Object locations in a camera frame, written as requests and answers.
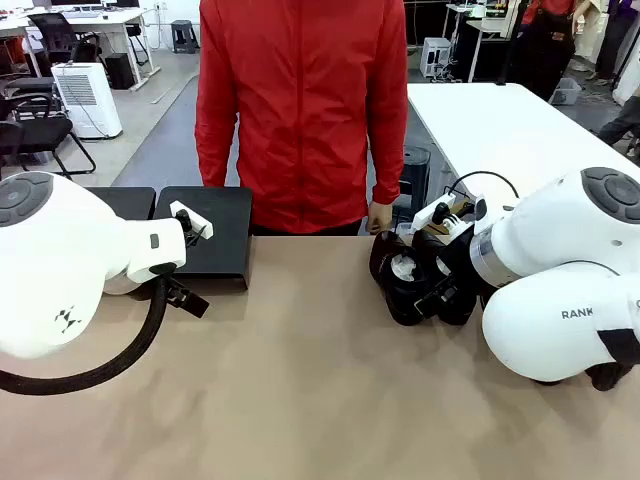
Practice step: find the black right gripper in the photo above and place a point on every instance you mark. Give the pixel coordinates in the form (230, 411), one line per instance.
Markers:
(457, 250)

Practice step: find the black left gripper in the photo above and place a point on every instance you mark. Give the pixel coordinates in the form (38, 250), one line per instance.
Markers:
(175, 283)

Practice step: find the black leather shoe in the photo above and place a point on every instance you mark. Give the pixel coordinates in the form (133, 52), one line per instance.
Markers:
(387, 295)
(425, 245)

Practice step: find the person's right forearm red sleeve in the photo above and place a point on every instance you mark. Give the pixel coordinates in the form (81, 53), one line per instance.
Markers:
(215, 150)

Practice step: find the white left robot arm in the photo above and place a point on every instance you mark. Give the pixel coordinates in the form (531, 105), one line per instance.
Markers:
(50, 260)

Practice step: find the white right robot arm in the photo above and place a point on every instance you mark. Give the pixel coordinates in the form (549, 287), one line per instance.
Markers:
(550, 240)

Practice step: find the black shoe stand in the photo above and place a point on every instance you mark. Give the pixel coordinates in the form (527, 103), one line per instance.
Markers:
(135, 200)
(220, 240)

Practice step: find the person's left hand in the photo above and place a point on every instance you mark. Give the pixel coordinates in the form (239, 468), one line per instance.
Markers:
(380, 217)

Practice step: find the dark plastic stool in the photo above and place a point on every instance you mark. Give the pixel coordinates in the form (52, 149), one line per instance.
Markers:
(415, 170)

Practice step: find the white table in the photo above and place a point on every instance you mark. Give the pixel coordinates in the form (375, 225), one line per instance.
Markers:
(500, 130)

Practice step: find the black sled-base chair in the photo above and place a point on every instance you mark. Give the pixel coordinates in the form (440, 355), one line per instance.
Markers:
(40, 135)

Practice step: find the white air purifier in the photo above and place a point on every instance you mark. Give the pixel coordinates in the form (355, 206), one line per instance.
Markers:
(90, 100)

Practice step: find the person in red jacket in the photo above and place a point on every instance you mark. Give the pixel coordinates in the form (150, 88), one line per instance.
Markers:
(300, 100)

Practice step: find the black computer tower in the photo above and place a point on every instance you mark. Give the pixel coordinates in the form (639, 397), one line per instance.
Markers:
(120, 70)

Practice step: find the white computer case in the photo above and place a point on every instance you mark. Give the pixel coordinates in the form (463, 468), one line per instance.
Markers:
(435, 57)

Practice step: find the grey storage bin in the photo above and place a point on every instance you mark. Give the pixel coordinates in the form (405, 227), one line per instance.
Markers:
(566, 92)

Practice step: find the seated person's dark leg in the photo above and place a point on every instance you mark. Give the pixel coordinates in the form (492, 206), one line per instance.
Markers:
(620, 125)

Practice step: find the desk with black panel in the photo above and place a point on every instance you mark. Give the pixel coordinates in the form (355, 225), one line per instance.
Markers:
(492, 50)

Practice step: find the grey step stool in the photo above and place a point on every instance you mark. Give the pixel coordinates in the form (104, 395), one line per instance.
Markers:
(184, 35)

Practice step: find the black pole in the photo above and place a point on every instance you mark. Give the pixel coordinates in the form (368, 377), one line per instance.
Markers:
(510, 45)

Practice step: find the person in black apron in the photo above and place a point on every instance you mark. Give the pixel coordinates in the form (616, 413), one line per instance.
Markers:
(547, 45)

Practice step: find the black mesh office chair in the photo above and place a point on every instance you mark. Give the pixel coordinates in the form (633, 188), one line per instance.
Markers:
(60, 35)

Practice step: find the white office desk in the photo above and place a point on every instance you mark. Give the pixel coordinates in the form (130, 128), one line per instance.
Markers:
(100, 17)

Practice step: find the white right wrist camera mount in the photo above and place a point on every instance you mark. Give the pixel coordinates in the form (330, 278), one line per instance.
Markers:
(425, 215)

